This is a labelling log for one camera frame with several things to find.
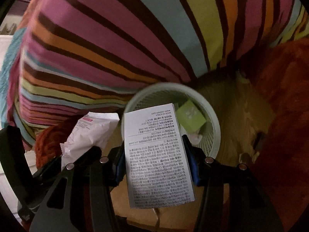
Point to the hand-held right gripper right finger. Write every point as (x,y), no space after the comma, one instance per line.
(193,164)

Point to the blue patterned blanket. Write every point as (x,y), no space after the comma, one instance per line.
(9,77)

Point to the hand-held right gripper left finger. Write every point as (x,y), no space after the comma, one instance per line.
(119,174)

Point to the striped bed sheet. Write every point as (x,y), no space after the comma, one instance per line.
(120,41)

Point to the orange fuzzy cloth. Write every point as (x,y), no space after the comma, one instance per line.
(282,113)
(48,145)

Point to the white printed carton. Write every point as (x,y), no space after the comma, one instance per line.
(157,162)

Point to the pale green waste basket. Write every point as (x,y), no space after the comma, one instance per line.
(210,137)

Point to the small green box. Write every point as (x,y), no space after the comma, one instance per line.
(190,116)

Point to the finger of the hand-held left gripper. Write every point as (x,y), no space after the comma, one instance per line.
(82,156)

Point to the white packet with pink label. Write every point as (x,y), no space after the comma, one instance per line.
(91,133)

